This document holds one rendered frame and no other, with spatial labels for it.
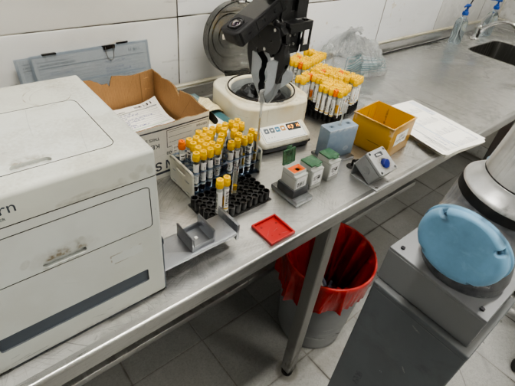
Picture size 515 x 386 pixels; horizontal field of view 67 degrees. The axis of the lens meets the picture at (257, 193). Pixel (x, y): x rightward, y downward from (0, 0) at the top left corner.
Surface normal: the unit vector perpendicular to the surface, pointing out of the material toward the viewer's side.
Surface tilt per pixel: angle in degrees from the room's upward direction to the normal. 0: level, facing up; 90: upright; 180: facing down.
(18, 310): 90
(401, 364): 90
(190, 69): 90
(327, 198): 0
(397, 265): 90
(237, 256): 0
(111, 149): 0
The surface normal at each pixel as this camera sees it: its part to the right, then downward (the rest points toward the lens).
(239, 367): 0.10, -0.78
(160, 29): 0.63, 0.53
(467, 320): -0.77, 0.34
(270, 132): 0.30, -0.46
